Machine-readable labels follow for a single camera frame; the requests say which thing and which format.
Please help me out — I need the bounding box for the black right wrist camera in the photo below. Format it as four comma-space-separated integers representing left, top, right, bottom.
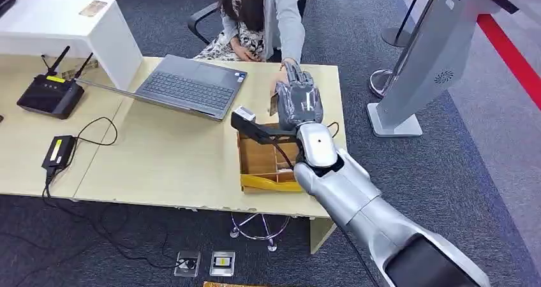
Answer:
230, 105, 300, 147

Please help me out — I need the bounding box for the floor socket with label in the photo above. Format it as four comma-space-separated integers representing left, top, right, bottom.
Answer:
209, 251, 236, 277

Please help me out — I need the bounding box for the person's right hand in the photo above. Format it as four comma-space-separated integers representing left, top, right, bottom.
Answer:
229, 36, 256, 63

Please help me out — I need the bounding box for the chrome ring base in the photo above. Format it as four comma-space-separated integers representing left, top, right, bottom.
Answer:
369, 69, 396, 99

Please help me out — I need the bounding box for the yellow patterned object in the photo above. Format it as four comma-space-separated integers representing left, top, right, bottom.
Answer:
202, 281, 263, 287

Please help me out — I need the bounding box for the card on cabinet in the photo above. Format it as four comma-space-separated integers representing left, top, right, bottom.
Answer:
78, 0, 108, 18

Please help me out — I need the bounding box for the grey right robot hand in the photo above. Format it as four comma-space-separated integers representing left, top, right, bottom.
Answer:
274, 61, 325, 132

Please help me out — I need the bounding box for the grey laptop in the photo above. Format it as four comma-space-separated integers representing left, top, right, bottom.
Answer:
76, 54, 249, 122

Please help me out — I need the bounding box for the floor socket with plug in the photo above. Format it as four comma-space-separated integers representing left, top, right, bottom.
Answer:
174, 251, 202, 278

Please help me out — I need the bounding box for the person's left hand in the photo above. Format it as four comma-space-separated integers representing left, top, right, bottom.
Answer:
270, 58, 297, 94

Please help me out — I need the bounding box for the black adapter output cable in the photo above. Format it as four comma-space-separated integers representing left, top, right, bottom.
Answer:
72, 116, 119, 147

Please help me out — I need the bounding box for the yellow tape strip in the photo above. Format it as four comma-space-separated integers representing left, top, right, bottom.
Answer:
240, 173, 304, 193

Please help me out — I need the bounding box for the black power adapter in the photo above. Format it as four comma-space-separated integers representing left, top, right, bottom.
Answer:
41, 135, 77, 170

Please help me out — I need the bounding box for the person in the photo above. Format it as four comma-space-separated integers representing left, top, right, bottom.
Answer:
193, 0, 312, 64

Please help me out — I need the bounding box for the black adapter mains cable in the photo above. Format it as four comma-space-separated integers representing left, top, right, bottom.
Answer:
40, 166, 187, 271

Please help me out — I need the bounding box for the chrome stool base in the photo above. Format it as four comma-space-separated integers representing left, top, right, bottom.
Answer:
229, 212, 292, 253

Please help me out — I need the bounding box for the pale wooden desk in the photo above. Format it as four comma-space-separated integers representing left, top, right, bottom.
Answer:
0, 54, 348, 256

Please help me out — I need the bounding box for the wooden card box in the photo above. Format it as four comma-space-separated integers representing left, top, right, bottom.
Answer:
236, 122, 306, 195

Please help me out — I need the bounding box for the black router with antennas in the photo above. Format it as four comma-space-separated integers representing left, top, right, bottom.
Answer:
16, 45, 94, 121

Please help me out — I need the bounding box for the stanchion post with base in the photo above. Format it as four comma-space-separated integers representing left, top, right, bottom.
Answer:
380, 0, 427, 48

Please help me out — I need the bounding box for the white cabinet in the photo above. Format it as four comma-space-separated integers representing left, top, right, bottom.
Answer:
0, 0, 144, 92

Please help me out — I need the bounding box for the silver kiosk stand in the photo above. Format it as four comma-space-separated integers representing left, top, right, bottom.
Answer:
366, 0, 520, 138

